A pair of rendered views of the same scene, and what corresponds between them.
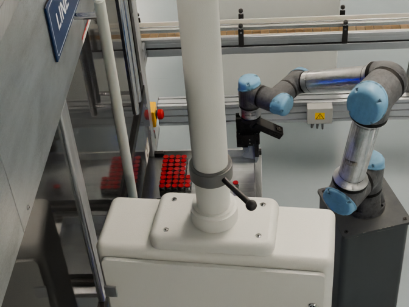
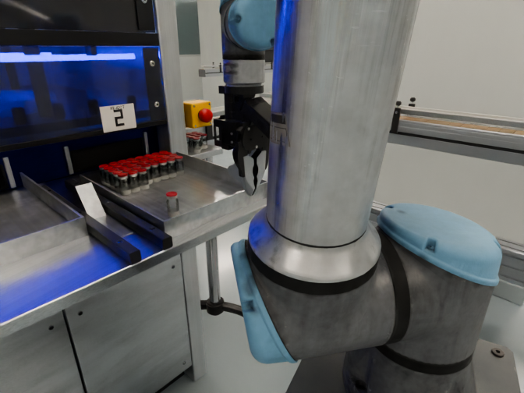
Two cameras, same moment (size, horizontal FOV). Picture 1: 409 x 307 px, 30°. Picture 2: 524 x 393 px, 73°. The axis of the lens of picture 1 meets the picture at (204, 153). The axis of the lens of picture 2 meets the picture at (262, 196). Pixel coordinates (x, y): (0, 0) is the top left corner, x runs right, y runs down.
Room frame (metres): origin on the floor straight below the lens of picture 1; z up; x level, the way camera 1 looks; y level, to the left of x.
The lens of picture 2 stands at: (1.60, -0.60, 1.18)
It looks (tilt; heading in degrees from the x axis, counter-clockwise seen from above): 23 degrees down; 37
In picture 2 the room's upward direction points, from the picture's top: straight up
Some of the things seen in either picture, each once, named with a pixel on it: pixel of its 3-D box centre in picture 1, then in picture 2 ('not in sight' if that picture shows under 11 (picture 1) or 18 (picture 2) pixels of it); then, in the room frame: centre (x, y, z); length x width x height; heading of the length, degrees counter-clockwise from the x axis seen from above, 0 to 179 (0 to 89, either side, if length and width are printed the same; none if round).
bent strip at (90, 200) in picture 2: not in sight; (103, 208); (1.89, -0.02, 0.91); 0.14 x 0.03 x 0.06; 85
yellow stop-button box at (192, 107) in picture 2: (146, 114); (195, 113); (2.33, 0.20, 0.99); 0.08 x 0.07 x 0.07; 84
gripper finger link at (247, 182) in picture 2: (251, 155); (238, 173); (2.10, -0.16, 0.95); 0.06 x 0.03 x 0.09; 84
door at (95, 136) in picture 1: (99, 138); not in sight; (1.55, 0.27, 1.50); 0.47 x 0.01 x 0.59; 174
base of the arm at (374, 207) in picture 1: (364, 194); (411, 355); (1.96, -0.55, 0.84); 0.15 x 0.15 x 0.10
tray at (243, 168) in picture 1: (207, 176); (172, 185); (2.06, 0.00, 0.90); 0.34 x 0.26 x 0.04; 84
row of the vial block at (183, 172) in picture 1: (182, 175); (150, 173); (2.07, 0.08, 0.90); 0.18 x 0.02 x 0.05; 174
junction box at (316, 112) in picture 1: (319, 113); not in sight; (2.90, -0.56, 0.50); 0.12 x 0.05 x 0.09; 84
